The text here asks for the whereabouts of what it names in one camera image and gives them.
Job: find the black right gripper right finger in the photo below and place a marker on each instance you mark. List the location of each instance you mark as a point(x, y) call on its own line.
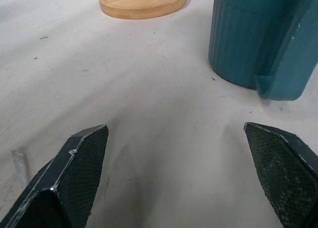
point(280, 173)

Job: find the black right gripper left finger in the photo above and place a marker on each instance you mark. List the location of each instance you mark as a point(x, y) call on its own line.
point(72, 178)

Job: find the round wooden stand base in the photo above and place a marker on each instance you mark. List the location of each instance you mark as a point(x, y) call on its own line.
point(141, 3)

